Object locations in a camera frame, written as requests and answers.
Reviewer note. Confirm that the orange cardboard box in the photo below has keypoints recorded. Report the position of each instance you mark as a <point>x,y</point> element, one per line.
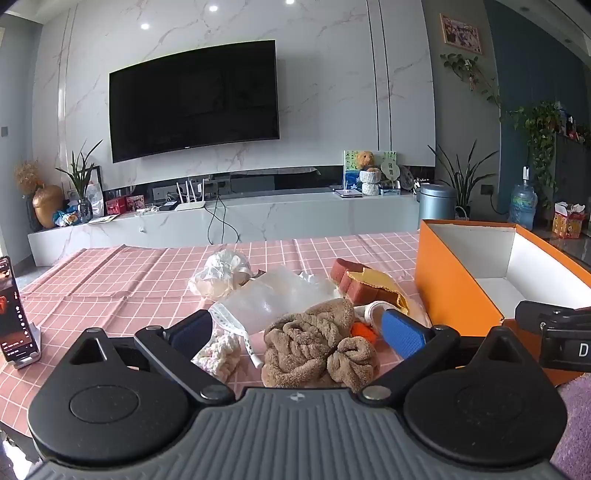
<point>452,281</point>

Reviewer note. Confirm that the black wall television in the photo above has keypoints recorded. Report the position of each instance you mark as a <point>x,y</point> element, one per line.
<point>194,99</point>

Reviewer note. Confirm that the dried flower bunch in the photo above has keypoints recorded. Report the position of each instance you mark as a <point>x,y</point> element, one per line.
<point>27,175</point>

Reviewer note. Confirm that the grey-blue trash can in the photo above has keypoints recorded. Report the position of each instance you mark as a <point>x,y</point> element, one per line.
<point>436,203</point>

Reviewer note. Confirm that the blue water jug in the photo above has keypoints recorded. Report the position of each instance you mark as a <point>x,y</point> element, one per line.
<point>522,207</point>

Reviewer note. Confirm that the round paper fan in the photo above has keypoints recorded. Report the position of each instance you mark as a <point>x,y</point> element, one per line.
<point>390,168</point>

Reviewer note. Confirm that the pink white fluffy yarn piece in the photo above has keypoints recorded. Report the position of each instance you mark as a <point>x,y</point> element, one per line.
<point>221,355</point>

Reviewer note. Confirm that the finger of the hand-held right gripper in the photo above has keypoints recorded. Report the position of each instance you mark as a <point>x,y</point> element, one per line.
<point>549,314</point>

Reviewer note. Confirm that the trailing pothos plant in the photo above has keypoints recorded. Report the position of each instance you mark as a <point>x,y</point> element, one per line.
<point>540,134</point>

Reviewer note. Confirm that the black set-top box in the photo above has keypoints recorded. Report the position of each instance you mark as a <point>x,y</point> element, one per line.
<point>168,206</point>

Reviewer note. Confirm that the red printed gift box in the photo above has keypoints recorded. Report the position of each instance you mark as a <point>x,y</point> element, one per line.
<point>569,224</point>

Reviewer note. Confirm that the brown bear-shaped sponge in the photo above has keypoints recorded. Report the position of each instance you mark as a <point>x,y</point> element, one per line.
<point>341,274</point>

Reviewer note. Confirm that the hanging vine plant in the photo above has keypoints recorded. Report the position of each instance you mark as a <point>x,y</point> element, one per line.
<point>466,69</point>

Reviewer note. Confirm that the brown teddy bear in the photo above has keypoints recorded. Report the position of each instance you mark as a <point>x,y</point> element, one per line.
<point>364,159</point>

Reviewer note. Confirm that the brown plush towel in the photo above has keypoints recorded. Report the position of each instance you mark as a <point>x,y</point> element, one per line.
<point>304,344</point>

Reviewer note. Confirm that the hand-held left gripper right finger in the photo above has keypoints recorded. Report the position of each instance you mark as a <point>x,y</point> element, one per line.
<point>404,334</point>

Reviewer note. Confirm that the yellowish paper sheets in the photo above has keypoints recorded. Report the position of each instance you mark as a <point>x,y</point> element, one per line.
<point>104,219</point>

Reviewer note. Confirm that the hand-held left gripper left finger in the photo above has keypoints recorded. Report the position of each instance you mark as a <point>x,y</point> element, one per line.
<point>191,331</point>

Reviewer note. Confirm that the black wall outlet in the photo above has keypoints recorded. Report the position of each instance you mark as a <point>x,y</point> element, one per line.
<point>487,189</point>

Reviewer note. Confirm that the black smartphone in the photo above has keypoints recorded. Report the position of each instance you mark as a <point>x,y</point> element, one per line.
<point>10,314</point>

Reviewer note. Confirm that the white ribbon bundle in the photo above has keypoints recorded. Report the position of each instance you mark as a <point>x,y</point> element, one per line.
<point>221,274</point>

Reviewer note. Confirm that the white wifi router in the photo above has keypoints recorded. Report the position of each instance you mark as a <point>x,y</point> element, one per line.
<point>191,203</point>

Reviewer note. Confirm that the white lace strip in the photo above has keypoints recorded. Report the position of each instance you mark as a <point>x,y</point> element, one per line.
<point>226,319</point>

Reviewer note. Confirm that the green painted canvas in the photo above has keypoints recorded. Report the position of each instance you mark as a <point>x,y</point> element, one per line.
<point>351,177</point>

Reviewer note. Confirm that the purple rug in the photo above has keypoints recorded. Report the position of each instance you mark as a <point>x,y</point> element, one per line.
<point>575,429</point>

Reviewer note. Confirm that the white marble tv console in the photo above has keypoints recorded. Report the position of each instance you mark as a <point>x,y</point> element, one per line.
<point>286,217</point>

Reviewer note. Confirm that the green plant in glass vase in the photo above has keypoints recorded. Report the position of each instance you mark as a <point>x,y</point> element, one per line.
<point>82,184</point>

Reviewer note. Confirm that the silver laptop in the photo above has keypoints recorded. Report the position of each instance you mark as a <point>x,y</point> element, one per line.
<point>347,192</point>

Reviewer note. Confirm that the decorated display plate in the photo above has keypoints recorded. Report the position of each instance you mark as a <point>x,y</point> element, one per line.
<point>407,177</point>

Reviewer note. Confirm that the gold round vase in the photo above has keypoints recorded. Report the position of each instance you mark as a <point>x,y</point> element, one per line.
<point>47,207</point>

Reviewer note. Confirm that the crochet orange fruit toy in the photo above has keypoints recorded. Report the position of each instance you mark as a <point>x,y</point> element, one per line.
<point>362,331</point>

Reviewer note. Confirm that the long-leaf potted plant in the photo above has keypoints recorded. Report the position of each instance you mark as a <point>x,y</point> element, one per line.
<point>461,184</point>

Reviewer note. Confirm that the silver phone stand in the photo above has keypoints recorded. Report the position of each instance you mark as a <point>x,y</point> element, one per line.
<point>33,346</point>

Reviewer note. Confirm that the blue snack bag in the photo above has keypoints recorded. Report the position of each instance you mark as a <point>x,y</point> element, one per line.
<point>64,217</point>

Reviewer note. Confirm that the framed wall picture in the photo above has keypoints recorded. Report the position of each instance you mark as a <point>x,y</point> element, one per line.
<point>461,34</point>

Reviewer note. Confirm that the pink checked tablecloth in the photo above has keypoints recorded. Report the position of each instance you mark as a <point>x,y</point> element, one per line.
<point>115,286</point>

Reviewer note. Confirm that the white paper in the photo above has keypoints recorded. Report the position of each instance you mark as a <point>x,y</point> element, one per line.
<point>272,297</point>

